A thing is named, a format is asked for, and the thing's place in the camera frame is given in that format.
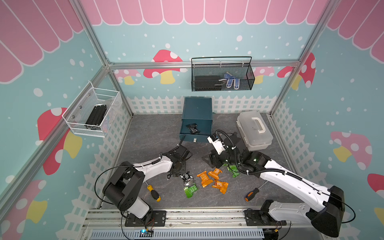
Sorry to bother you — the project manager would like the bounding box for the black cookie packet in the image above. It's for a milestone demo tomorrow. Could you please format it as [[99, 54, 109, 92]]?
[[180, 171, 196, 188], [186, 123, 200, 135]]

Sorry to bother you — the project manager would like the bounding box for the teal top drawer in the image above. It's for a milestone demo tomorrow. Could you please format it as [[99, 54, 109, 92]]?
[[179, 119, 213, 143]]

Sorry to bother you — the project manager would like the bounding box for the dark teal drawer cabinet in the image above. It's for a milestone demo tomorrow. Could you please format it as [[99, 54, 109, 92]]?
[[182, 97, 213, 127]]

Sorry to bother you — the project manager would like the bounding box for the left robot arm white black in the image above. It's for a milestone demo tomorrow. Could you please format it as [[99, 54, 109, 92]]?
[[94, 144, 193, 224]]

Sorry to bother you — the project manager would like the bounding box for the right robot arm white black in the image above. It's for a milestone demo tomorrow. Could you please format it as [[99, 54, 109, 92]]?
[[207, 130, 348, 238]]

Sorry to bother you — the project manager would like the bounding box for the green cookie packet right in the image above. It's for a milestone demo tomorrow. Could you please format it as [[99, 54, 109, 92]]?
[[227, 165, 240, 178]]

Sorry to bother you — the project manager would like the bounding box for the green cookie packet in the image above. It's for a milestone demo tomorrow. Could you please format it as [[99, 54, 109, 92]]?
[[184, 184, 198, 198], [227, 165, 240, 178]]

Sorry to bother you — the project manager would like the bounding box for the orange cookie packet top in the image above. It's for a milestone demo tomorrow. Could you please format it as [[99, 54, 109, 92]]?
[[208, 168, 223, 180]]

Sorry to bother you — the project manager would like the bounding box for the orange cookie packet bottom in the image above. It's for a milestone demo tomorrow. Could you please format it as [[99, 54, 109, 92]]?
[[212, 180, 229, 195]]

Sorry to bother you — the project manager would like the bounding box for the clear plastic storage box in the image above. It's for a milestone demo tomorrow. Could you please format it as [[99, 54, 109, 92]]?
[[237, 111, 274, 152]]

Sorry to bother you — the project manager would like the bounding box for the green cookie packet bottom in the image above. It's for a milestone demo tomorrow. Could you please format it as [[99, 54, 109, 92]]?
[[184, 184, 198, 198]]

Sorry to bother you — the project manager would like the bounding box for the orange black screwdriver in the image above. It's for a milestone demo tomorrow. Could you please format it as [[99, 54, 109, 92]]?
[[245, 186, 262, 202]]

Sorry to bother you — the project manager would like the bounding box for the yellow black screwdriver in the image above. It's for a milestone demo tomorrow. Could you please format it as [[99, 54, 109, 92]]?
[[147, 185, 161, 202]]

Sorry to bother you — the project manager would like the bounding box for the black box in mesh basket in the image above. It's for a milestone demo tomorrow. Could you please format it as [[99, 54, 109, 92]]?
[[193, 76, 223, 91]]

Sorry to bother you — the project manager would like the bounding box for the blue white item in basket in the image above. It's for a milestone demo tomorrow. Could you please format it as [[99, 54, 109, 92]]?
[[219, 72, 241, 90]]

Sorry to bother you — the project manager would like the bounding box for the green lit circuit board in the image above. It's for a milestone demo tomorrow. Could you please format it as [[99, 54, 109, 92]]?
[[140, 229, 154, 238]]

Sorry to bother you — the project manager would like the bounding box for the black device in white basket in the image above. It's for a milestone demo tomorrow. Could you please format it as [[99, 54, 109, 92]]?
[[85, 105, 107, 130]]

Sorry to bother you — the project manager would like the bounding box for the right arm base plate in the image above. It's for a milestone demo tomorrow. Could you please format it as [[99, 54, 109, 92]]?
[[243, 209, 287, 229]]

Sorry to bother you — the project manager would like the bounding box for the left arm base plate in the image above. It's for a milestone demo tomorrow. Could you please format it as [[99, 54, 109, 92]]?
[[124, 210, 167, 227]]

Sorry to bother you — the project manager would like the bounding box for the black wire mesh basket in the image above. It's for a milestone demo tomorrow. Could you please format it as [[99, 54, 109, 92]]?
[[191, 56, 255, 92]]

